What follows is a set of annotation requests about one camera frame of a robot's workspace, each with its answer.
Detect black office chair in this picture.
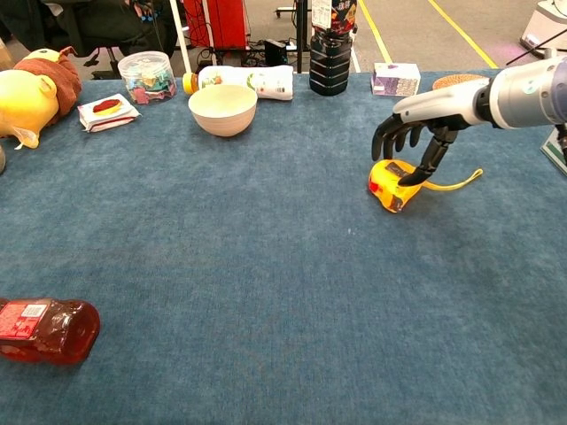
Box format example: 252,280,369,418
82,43,129,81

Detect beige bowl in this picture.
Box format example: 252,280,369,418
188,84,259,138

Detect white stand leg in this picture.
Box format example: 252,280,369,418
170,0,194,74

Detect black stacked cups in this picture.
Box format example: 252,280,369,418
309,0,358,97

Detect white grey machine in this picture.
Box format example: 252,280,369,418
518,0,567,58

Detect round woven coaster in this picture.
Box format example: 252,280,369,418
431,73,491,91

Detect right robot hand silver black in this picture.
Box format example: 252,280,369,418
371,77,491,187

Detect red cabinet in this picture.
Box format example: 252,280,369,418
183,0,250,50

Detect yellow chick plush brown scarf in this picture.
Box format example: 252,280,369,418
0,46,83,151

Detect clear box green tea packets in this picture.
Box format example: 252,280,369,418
540,126,567,177

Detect white drink bottle yellow cap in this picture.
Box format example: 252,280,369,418
183,65,295,102

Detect seated person dark clothes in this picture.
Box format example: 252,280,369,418
0,0,178,58

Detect black tripod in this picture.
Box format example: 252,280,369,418
291,0,311,74

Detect white snack packet red cake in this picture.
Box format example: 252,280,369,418
77,93,142,134

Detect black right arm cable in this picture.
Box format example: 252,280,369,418
555,123,567,167

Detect yellow tape measure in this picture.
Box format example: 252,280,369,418
368,158,485,214

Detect clear round jar colourful contents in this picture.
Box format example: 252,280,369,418
117,50,178,105

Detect small black adapter box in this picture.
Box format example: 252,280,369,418
264,38,289,66

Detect blue table mat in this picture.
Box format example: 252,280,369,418
0,68,567,425

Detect small purple white box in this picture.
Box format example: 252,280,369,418
370,62,422,97

